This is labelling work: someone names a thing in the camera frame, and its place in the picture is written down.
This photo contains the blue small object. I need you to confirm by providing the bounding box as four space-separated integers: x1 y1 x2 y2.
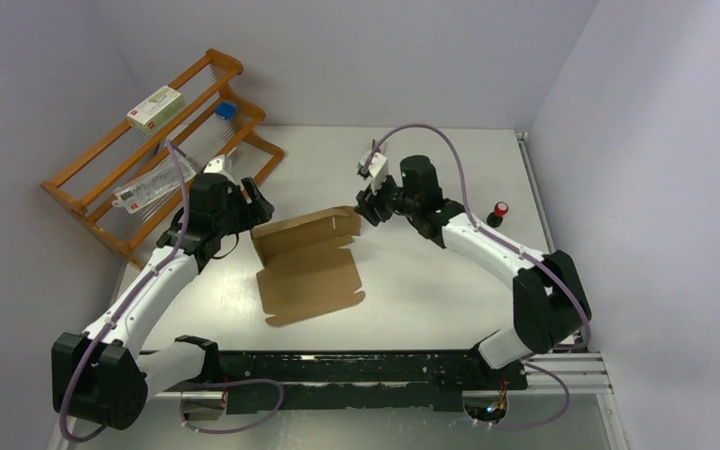
214 101 238 121

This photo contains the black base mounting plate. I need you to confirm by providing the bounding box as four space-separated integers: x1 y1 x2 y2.
219 349 528 413

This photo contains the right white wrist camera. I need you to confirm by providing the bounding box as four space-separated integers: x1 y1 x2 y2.
357 151 389 181

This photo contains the white green carton box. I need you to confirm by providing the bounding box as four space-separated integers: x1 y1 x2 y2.
126 85 187 135

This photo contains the aluminium frame rail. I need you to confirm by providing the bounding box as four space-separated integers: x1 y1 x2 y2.
46 352 631 450

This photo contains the brown cardboard box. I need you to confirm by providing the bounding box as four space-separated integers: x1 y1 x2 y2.
250 206 366 327

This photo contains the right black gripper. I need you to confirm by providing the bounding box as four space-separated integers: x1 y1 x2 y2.
353 171 419 226

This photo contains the orange wooden rack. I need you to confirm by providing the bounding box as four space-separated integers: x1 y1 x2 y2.
41 49 285 267

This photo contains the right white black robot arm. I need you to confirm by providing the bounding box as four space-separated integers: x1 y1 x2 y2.
354 154 592 388

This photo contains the red emergency stop button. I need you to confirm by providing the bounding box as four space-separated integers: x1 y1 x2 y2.
486 201 509 228

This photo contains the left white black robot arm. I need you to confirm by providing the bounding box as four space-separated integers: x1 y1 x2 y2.
52 172 275 441

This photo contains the clear plastic packet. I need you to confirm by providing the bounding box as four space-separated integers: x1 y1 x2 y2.
112 157 200 214

